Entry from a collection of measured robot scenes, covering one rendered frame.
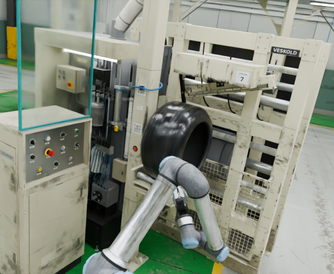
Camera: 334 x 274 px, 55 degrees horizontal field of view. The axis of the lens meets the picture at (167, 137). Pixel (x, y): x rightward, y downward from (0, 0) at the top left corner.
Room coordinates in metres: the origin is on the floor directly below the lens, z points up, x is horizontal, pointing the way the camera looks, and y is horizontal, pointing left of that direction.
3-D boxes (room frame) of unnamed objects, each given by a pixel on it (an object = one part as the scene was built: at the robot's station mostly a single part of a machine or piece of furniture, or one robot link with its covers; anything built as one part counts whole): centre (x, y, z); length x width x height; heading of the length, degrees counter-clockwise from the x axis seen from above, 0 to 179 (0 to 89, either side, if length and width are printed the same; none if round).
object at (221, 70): (2.37, -0.30, 1.71); 0.61 x 0.25 x 0.15; 59
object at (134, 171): (2.27, 0.11, 0.90); 0.40 x 0.03 x 0.10; 149
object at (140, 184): (2.06, 0.03, 0.84); 0.36 x 0.09 x 0.06; 59
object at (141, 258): (2.29, 0.19, 0.02); 0.27 x 0.27 x 0.04; 59
